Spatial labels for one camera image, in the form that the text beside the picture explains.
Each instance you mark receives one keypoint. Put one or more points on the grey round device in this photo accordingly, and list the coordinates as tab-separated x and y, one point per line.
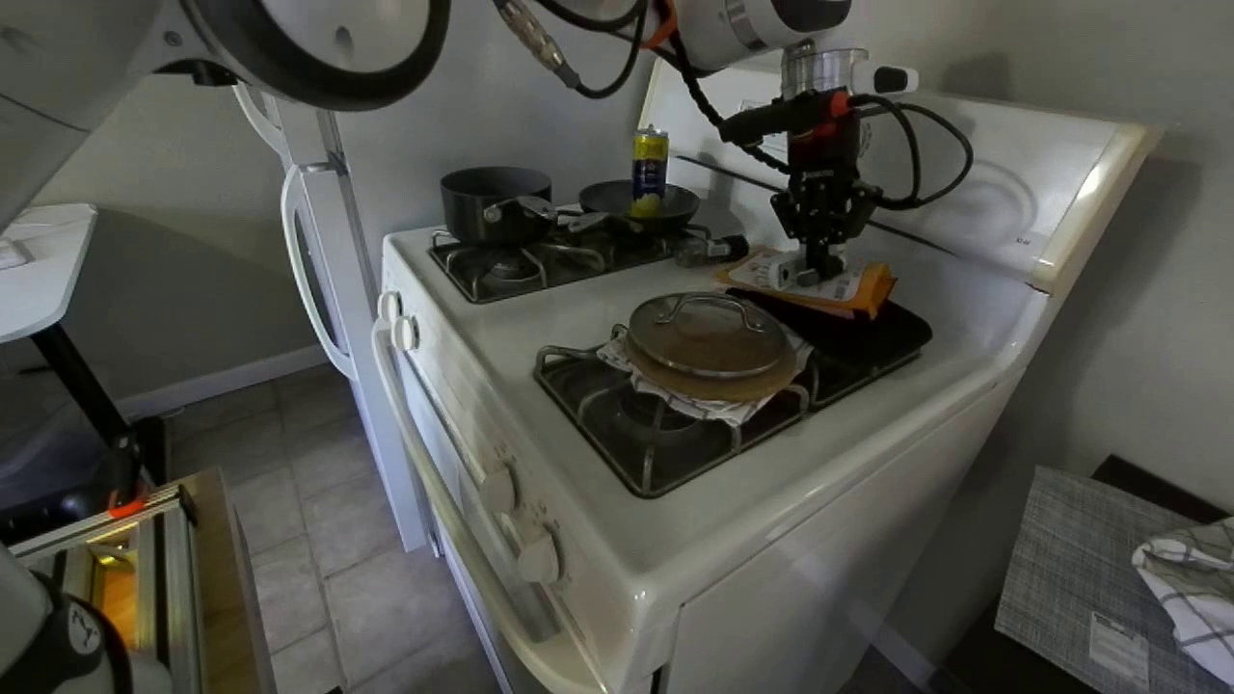
50	637

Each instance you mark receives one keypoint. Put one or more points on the white raised stove cover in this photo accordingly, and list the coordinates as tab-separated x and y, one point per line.
1016	177

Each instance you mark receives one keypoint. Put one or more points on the round glass pan lid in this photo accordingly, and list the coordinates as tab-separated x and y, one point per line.
707	334

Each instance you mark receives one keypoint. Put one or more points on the dark grey cooking pot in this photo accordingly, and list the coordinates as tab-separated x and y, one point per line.
488	203

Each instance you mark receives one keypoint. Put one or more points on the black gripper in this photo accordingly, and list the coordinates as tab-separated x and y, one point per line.
822	174

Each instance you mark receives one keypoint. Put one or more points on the grey woven mat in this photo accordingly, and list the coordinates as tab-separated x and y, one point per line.
1066	580

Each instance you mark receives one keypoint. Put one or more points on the black and red wrist camera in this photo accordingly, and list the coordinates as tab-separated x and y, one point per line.
793	117

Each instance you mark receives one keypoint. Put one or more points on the beige metal box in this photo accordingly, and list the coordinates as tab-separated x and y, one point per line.
212	580

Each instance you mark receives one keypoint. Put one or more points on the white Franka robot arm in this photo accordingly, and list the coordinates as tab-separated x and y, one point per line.
320	33

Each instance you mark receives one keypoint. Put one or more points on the black frying pan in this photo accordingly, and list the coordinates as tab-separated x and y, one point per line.
637	203

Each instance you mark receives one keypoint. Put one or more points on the white stove knob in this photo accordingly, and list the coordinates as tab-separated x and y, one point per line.
411	334
395	314
538	551
498	485

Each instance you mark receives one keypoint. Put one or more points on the white gas stove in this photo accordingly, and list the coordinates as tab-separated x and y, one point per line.
797	515

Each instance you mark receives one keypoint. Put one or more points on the black burner grate with foil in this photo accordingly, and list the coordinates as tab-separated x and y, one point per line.
640	444

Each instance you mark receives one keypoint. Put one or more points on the black burner grate with cookware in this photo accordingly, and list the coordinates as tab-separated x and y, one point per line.
512	268

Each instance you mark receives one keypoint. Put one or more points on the white checkered cloth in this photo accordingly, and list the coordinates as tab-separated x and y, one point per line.
1195	580

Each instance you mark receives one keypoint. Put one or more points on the white table with black legs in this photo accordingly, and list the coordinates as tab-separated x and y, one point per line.
42	262

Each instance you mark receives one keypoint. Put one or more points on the white refrigerator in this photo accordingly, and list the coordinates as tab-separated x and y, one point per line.
372	168

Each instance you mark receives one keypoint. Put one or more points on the yellow and blue spray can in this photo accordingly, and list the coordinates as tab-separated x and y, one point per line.
650	159

